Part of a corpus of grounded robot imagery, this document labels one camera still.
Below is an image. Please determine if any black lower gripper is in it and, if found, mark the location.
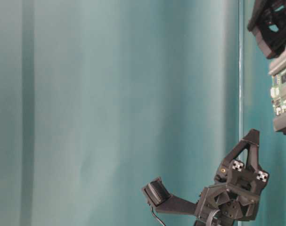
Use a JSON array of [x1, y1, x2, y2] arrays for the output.
[[142, 129, 269, 226]]

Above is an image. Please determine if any black thin cable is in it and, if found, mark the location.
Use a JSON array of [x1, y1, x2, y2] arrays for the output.
[[150, 204, 166, 226]]

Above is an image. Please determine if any green printed circuit board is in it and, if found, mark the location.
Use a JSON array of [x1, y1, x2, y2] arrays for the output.
[[270, 68, 286, 116]]

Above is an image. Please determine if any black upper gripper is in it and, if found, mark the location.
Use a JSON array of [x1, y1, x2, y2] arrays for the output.
[[247, 0, 286, 59]]

